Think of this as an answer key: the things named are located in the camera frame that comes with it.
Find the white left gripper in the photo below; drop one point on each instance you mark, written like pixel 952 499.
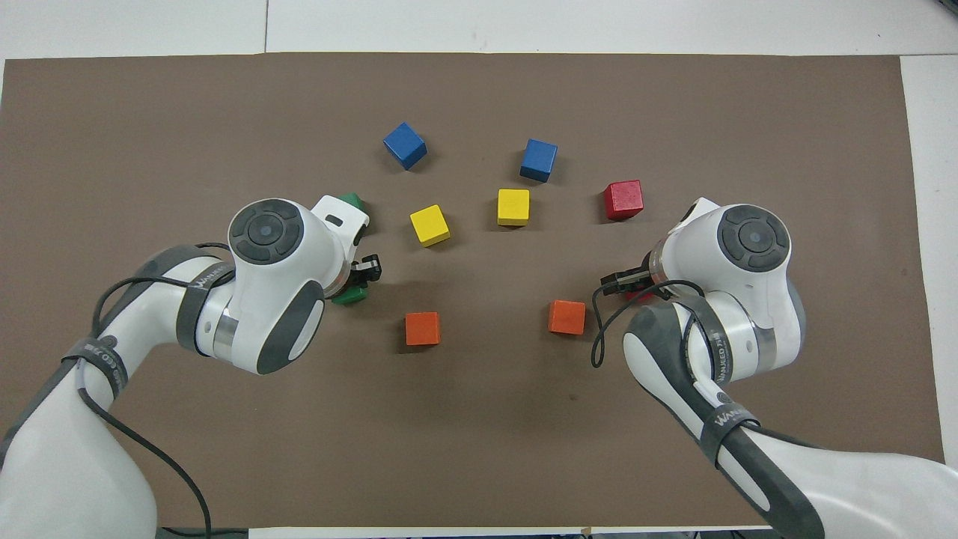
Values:
pixel 340 217

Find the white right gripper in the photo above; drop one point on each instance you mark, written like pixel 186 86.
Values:
pixel 692 217

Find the green wooden cube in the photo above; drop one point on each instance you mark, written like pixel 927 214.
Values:
pixel 352 201
pixel 348 297

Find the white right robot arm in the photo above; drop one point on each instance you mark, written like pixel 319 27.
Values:
pixel 748 299

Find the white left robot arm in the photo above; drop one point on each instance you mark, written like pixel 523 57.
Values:
pixel 269 299

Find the orange wooden cube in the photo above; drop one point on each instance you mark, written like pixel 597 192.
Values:
pixel 423 329
pixel 566 317

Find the yellow wooden cube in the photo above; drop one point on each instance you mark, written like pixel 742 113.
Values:
pixel 513 206
pixel 429 224

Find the blue wooden cube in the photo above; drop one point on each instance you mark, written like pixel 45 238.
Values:
pixel 405 144
pixel 539 159

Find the brown paper mat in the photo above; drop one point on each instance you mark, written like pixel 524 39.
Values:
pixel 479 449

